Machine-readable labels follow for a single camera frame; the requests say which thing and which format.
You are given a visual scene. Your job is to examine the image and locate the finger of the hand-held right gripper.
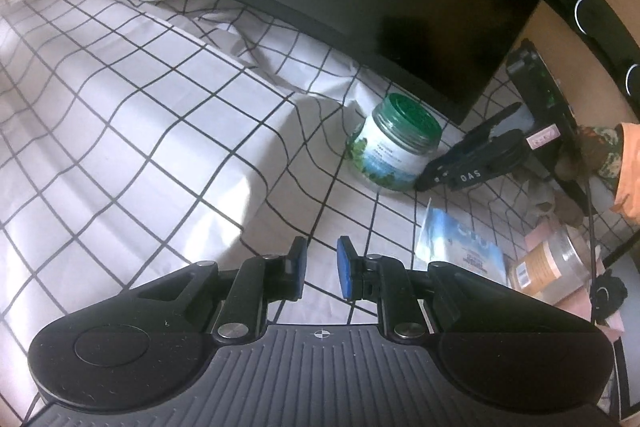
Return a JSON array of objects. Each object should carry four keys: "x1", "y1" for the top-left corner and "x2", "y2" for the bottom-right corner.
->
[
  {"x1": 416, "y1": 131, "x2": 532, "y2": 194},
  {"x1": 434, "y1": 103, "x2": 524, "y2": 164}
]

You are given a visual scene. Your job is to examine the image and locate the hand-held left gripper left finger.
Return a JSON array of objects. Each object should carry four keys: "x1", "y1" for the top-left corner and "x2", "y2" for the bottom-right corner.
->
[{"x1": 131, "y1": 236, "x2": 309, "y2": 344}]

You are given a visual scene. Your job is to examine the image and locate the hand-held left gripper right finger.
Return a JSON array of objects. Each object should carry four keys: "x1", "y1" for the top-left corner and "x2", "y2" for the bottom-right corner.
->
[{"x1": 336, "y1": 235, "x2": 507, "y2": 341}]

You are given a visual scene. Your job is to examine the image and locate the blue white wipes packet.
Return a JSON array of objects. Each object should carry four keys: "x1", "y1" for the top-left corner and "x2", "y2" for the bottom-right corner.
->
[{"x1": 412, "y1": 207, "x2": 508, "y2": 283}]

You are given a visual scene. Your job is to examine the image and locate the green lid jar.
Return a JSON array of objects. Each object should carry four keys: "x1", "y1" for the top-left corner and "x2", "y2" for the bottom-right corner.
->
[{"x1": 346, "y1": 93, "x2": 443, "y2": 194}]

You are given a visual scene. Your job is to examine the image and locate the clear plastic tube container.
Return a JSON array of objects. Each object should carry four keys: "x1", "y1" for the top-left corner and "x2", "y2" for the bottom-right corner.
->
[{"x1": 507, "y1": 229, "x2": 591, "y2": 303}]

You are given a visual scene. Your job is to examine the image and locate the black round knob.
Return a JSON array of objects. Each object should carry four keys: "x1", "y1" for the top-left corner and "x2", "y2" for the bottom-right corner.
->
[{"x1": 590, "y1": 274, "x2": 629, "y2": 321}]

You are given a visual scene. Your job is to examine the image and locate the white checked bed sheet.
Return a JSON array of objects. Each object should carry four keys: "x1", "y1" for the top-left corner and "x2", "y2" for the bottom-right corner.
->
[{"x1": 0, "y1": 0, "x2": 626, "y2": 427}]

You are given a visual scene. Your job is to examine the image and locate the black speaker with ring lights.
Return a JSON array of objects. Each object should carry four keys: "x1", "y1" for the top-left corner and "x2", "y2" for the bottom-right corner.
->
[{"x1": 545, "y1": 0, "x2": 640, "y2": 108}]

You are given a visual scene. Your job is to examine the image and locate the black cable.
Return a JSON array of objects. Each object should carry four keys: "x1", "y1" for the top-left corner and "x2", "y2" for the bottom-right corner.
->
[{"x1": 581, "y1": 167, "x2": 602, "y2": 324}]

